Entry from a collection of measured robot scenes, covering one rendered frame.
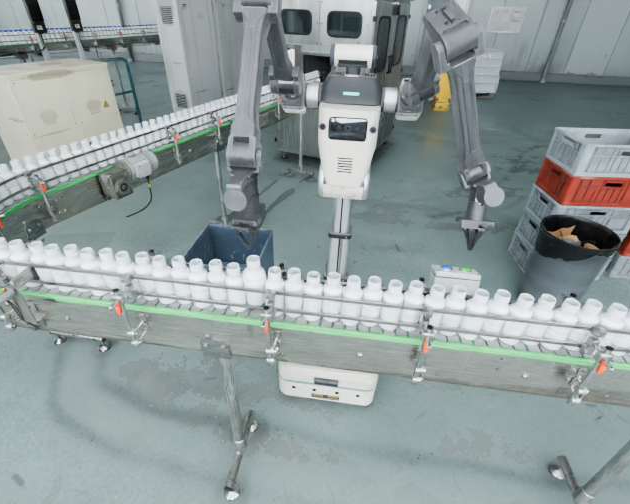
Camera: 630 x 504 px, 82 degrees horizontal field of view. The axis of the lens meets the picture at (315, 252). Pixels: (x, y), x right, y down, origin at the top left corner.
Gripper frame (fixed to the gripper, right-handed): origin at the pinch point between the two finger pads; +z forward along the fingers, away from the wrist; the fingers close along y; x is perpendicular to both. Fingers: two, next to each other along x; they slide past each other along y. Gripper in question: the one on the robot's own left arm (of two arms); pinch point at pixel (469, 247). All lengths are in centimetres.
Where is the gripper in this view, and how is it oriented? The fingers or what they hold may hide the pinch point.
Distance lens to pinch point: 125.6
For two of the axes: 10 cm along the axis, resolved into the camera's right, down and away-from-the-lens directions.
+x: 1.2, -2.4, 9.6
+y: 9.9, 1.0, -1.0
